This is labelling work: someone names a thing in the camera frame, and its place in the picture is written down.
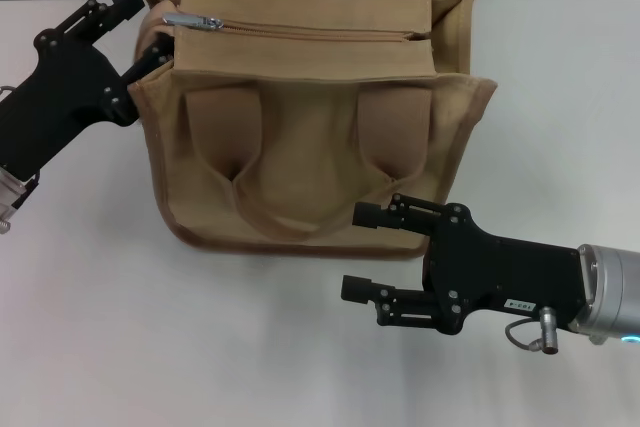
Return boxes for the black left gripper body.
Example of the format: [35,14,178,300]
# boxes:
[0,28,141,181]

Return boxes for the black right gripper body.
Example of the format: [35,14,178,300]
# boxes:
[421,202,590,336]

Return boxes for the silver metal zipper pull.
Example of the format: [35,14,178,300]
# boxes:
[163,11,224,31]

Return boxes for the khaki canvas food bag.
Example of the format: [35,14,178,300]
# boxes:
[127,0,499,264]

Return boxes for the right gripper cable with connectors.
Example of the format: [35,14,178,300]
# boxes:
[504,306,565,351]

